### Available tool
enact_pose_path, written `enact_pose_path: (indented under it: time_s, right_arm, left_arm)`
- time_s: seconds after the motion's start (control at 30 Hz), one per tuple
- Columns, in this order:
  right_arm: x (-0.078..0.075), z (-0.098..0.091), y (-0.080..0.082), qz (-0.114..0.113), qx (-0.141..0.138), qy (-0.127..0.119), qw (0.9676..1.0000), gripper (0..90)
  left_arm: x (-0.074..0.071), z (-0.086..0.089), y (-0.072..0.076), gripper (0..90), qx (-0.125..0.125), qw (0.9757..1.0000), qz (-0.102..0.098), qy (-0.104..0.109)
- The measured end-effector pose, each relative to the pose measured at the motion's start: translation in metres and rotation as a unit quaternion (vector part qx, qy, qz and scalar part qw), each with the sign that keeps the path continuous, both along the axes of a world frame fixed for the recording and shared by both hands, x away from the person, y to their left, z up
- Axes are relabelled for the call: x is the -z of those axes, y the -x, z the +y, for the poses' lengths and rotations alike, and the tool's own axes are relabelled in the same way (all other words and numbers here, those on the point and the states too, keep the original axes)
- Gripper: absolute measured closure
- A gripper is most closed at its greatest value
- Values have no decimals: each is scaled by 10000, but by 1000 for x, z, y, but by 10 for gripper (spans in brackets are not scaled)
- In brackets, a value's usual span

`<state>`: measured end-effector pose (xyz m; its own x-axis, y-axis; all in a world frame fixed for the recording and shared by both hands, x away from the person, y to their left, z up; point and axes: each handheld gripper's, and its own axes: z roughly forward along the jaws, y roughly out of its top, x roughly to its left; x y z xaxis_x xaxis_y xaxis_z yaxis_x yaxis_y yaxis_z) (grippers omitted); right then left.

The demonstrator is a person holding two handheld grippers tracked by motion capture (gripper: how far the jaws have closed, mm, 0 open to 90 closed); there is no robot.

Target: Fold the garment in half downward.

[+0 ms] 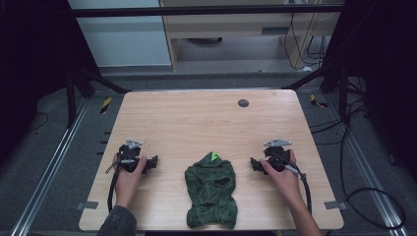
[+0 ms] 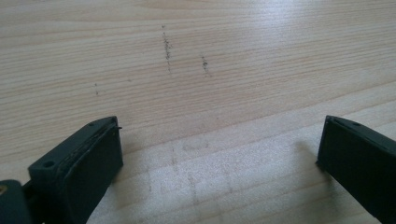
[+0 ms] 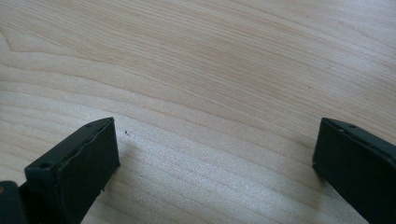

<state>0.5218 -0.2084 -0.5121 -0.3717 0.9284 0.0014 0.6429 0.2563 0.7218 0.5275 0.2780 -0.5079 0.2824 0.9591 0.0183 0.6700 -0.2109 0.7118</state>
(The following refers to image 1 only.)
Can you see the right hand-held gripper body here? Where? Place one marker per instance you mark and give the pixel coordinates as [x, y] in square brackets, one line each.
[277, 154]

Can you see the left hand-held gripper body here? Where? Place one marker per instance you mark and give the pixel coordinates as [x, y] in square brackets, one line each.
[130, 155]

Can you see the dark green garment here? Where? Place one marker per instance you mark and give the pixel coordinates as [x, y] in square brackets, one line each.
[210, 191]

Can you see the person's left hand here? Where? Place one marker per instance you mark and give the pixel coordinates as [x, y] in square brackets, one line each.
[128, 182]

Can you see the person's right hand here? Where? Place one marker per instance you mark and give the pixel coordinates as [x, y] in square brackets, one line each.
[284, 182]

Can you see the yellow black hazard tape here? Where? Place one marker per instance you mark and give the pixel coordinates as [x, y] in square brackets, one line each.
[105, 105]
[317, 102]

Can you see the grey round table grommet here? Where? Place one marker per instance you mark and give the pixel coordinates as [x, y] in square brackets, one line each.
[243, 103]

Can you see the grey tape strip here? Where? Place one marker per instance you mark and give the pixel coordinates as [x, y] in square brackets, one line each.
[87, 205]
[335, 205]

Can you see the black metal stand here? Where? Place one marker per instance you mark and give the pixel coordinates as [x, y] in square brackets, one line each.
[342, 95]
[71, 98]

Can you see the white cabinet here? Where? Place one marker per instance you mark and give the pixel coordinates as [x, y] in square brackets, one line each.
[124, 36]

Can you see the light wooden desk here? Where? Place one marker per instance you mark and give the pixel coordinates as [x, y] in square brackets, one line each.
[249, 29]

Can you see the dark curtain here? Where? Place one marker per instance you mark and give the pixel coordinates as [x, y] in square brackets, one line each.
[36, 55]
[383, 65]

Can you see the black horizontal bar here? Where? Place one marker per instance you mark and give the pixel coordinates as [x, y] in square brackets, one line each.
[206, 11]

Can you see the aluminium floor rail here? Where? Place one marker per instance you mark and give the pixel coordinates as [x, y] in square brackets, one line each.
[370, 177]
[49, 170]

